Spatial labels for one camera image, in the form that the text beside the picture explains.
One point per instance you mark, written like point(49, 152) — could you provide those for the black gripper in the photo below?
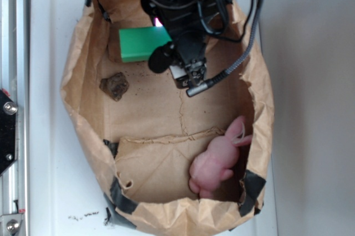
point(189, 21)

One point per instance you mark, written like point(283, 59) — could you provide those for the green rectangular block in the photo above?
point(137, 44)

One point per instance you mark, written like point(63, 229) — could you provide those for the brown rock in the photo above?
point(115, 86)

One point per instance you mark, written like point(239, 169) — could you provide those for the brown paper bag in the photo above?
point(141, 147)

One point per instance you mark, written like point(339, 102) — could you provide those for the pink plush bunny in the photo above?
point(213, 166)

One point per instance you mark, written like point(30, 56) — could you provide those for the aluminium frame rail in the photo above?
point(15, 27)

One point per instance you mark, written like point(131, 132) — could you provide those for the black mounting bracket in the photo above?
point(9, 152)

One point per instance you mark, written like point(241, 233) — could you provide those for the silver corner bracket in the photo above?
point(11, 224)

